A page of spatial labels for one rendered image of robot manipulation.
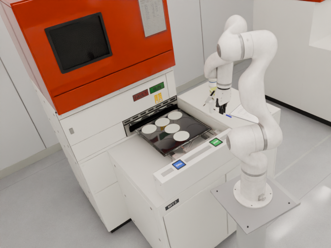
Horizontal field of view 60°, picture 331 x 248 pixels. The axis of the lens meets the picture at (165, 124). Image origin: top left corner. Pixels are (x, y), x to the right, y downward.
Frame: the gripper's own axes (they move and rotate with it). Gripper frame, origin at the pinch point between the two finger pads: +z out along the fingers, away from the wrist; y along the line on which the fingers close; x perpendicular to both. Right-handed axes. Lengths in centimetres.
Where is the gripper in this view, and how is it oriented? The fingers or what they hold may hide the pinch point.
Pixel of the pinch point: (222, 110)
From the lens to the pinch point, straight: 173.2
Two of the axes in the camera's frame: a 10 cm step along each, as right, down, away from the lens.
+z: 0.5, 8.5, 5.3
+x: 6.4, 3.8, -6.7
